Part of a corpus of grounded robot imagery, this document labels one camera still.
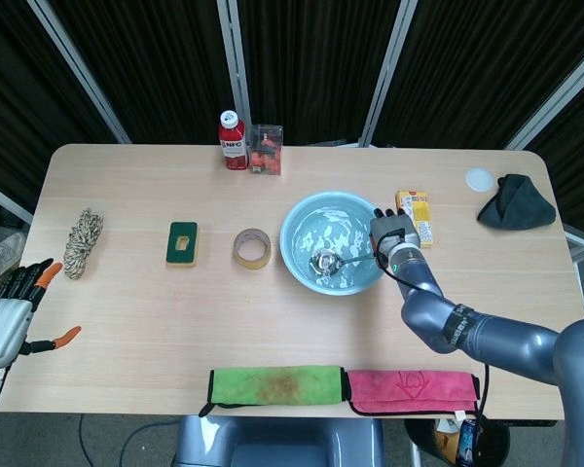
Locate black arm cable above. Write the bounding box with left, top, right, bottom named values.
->
left=474, top=362, right=492, bottom=420

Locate light blue plastic basin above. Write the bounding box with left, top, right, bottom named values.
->
left=278, top=191, right=388, bottom=297

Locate clear box with orange items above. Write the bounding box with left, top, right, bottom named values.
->
left=247, top=124, right=284, bottom=176

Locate yellow cardboard box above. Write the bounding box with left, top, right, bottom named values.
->
left=394, top=190, right=436, bottom=249

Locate pink microfibre towel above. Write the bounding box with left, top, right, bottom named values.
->
left=345, top=369, right=483, bottom=418

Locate red NFC juice bottle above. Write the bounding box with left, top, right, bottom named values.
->
left=217, top=110, right=248, bottom=172

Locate braided rope bundle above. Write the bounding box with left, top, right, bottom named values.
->
left=61, top=207, right=105, bottom=281

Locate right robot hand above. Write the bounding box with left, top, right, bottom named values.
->
left=369, top=206, right=422, bottom=258

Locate green microfibre towel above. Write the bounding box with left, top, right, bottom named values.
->
left=198, top=364, right=347, bottom=418

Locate black waste bin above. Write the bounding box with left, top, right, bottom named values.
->
left=403, top=416, right=511, bottom=467

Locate green and yellow sponge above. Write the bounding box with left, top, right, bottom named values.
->
left=164, top=221, right=200, bottom=268

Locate dark grey cloth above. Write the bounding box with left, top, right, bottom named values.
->
left=476, top=173, right=558, bottom=230

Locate white sneaker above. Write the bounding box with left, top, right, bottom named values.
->
left=0, top=231, right=28, bottom=274

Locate yellow packing tape roll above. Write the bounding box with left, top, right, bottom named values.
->
left=232, top=228, right=274, bottom=270

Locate grey partition frame post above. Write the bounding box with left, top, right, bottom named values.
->
left=216, top=0, right=252, bottom=128
left=26, top=0, right=132, bottom=145
left=504, top=36, right=584, bottom=152
left=358, top=0, right=420, bottom=147

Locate grey robot torso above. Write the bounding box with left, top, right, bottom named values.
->
left=174, top=414, right=385, bottom=467

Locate metal ladle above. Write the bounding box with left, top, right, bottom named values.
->
left=309, top=246, right=377, bottom=274

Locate white round table cap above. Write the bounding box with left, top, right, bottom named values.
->
left=464, top=167, right=495, bottom=192

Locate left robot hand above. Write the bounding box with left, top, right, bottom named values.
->
left=0, top=258, right=83, bottom=369

